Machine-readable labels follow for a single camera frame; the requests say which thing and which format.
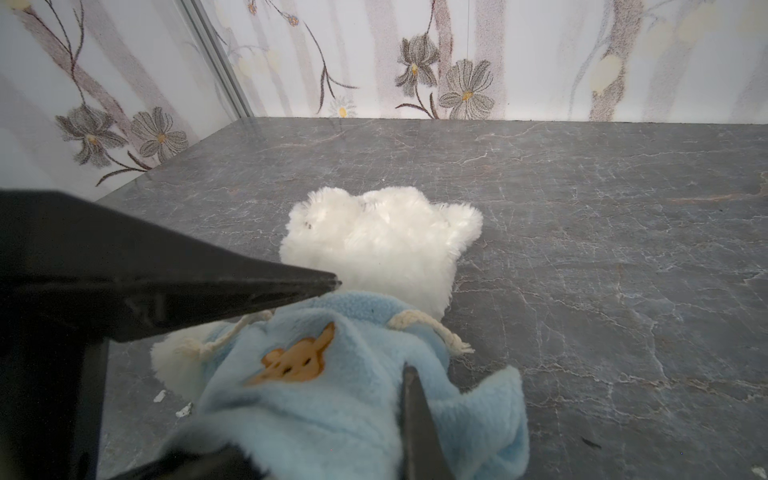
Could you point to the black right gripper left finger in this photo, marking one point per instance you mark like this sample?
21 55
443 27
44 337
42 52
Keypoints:
227 463

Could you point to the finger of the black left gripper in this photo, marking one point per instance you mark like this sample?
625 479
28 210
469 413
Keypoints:
76 276

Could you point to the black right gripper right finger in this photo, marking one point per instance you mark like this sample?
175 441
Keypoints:
423 457

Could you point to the light blue fleece hoodie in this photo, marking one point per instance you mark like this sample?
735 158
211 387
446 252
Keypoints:
313 391

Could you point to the white plush teddy bear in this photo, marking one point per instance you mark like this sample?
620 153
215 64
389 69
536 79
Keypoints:
392 241

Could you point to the aluminium corner post left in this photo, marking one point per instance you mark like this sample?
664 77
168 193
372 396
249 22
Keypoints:
211 45

